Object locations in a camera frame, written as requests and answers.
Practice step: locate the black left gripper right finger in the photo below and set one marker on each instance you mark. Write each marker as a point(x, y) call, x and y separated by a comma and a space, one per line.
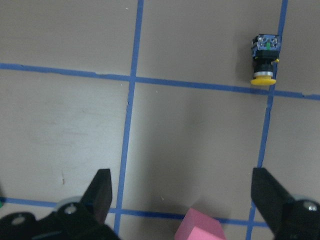
point(272, 200)

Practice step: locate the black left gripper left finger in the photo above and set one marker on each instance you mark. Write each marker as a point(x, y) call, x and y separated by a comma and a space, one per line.
point(98, 196)

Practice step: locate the yellow push button switch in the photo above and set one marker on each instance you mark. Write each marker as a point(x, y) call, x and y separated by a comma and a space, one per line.
point(265, 52)

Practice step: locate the pink cube centre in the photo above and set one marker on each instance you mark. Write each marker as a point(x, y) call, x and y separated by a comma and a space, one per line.
point(199, 226)

